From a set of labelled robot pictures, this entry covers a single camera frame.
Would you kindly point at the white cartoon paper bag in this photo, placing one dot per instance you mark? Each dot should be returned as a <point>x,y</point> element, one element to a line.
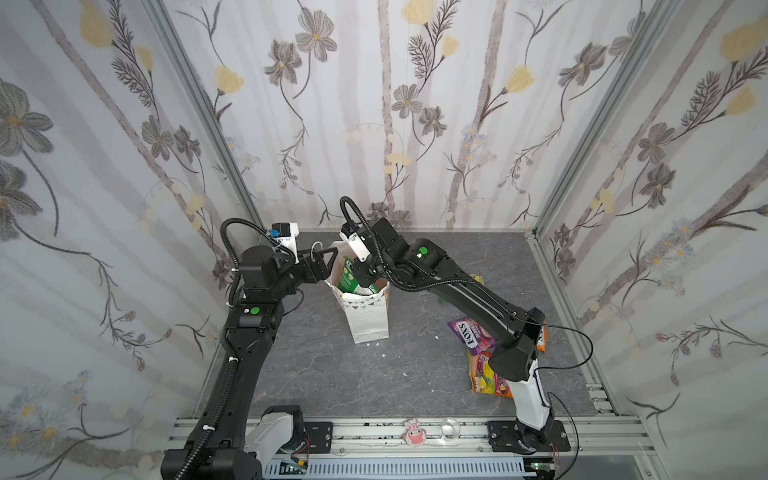
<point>366,316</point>

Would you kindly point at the white slotted cable duct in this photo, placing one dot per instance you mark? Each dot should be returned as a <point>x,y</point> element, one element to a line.
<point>401,468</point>

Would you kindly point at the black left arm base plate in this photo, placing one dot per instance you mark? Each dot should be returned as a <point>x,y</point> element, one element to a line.
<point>320,436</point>

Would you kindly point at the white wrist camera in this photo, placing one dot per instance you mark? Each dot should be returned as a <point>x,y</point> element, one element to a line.
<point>285,234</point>
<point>353,240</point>

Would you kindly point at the purple Fox's berries bag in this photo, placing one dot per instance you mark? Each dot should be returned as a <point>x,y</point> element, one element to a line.
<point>473,335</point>

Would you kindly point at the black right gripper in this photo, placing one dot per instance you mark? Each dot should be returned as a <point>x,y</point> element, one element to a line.
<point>363,273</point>

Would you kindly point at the clear round suction cup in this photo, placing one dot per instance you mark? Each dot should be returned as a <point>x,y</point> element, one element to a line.
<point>450,430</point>

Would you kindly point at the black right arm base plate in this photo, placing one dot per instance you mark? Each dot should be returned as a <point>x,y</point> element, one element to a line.
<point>515,437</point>

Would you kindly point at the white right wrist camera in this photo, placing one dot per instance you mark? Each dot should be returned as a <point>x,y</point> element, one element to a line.
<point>353,240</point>

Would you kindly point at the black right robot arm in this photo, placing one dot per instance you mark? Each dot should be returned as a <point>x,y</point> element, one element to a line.
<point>425,266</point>

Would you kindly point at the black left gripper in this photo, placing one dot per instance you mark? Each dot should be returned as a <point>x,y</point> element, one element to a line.
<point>319,274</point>

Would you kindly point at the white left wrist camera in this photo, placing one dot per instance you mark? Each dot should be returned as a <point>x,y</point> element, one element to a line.
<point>285,234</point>

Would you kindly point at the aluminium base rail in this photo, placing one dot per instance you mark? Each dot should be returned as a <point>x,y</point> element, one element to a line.
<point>582,447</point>

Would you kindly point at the red orange Fox's candy bag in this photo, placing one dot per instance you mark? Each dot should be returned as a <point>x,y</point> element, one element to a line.
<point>541,344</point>

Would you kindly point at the green Fox's tea packet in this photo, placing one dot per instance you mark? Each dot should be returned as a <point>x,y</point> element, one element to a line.
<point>348,283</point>

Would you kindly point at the pink yellow Fox's candy bag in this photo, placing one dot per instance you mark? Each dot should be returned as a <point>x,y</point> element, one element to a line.
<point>483,379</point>

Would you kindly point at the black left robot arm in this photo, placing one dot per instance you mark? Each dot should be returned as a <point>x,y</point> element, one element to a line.
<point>267,268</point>

